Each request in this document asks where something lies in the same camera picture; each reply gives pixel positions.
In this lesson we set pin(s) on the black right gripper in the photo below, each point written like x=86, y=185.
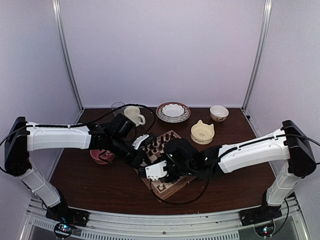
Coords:
x=169, y=181

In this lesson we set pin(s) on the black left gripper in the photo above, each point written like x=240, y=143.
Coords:
x=137, y=160

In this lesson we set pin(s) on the white chess rook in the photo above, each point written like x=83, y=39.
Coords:
x=161, y=187

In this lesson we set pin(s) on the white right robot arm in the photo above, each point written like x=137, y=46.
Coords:
x=287, y=144

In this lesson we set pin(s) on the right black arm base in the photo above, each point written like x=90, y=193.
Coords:
x=259, y=214

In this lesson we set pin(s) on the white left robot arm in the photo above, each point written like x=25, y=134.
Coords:
x=26, y=137

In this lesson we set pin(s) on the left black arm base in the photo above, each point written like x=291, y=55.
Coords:
x=72, y=216

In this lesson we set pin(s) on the wooden chess board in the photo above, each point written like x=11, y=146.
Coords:
x=155, y=156

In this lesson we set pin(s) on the pink cat-ear bowl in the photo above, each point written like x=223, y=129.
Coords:
x=102, y=157

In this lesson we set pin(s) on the yellow cat-ear bowl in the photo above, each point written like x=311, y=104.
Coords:
x=202, y=133

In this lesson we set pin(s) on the patterned brown rim plate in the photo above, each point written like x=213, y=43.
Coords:
x=179, y=119

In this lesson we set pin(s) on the cream ribbed mug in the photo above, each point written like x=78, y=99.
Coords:
x=134, y=114

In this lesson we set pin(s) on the white scalloped bowl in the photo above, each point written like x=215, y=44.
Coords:
x=173, y=110

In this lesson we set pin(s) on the white floral small bowl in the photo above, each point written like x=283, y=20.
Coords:
x=218, y=113

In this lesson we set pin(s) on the clear drinking glass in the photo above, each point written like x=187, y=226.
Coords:
x=117, y=106

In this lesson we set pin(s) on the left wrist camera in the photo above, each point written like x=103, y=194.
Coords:
x=143, y=140

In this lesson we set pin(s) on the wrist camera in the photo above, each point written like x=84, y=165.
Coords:
x=143, y=140
x=153, y=172

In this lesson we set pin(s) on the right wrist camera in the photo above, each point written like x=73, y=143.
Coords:
x=153, y=172

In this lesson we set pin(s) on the front aluminium rail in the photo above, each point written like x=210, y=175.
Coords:
x=223, y=225

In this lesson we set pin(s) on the left aluminium frame post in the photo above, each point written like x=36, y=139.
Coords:
x=65, y=53

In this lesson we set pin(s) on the aluminium frame post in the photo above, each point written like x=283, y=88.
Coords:
x=264, y=30
x=65, y=53

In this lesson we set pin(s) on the right aluminium frame post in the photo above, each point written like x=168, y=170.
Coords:
x=264, y=30

